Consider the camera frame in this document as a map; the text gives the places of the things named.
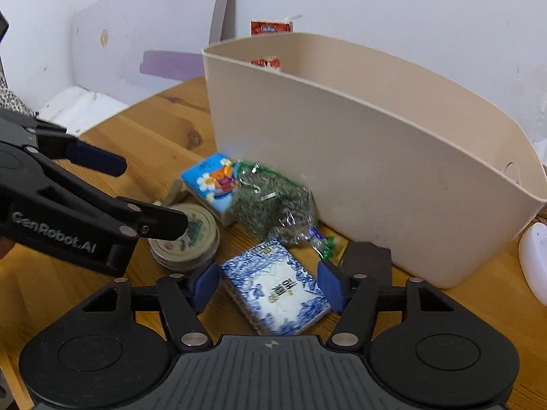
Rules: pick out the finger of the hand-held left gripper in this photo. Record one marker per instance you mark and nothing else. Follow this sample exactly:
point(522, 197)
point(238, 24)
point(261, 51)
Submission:
point(96, 159)
point(169, 224)

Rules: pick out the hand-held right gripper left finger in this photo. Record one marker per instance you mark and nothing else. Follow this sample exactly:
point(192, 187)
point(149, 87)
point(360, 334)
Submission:
point(207, 285)

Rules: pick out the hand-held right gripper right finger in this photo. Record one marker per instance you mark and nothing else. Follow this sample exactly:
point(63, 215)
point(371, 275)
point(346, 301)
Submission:
point(331, 287)

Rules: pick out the round metal tin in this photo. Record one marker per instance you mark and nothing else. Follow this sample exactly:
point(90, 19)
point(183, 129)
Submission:
point(201, 245)

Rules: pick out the blue white patterned tissue pack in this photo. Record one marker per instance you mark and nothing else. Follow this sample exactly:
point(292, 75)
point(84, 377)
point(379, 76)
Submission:
point(277, 292)

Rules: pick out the beige plastic bin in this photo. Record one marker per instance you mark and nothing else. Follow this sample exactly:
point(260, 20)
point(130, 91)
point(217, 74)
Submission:
point(350, 158)

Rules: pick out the black small box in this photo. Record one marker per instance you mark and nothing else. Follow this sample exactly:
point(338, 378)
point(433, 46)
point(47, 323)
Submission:
point(367, 260)

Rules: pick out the cartoon print tissue pack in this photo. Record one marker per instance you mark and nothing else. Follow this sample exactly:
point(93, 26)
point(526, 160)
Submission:
point(209, 179)

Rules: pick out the clear bag of green herbs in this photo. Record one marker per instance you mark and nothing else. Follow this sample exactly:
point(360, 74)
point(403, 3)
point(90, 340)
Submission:
point(265, 203)

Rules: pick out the patterned grey cloth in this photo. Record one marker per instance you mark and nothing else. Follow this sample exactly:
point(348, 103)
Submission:
point(9, 98)

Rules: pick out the purple flat board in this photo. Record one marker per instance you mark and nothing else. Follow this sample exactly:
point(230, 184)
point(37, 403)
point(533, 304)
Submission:
point(171, 64)

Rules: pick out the white headboard panel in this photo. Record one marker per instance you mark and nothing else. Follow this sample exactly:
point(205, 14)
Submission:
point(128, 25)

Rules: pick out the grey upright panel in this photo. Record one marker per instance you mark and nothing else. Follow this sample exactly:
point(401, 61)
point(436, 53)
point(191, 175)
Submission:
point(223, 4)

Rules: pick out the white pink plastic device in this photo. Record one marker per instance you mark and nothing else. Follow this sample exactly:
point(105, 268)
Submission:
point(534, 258)

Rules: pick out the red white carton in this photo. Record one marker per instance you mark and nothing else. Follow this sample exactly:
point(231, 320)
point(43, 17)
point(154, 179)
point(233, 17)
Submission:
point(273, 27)

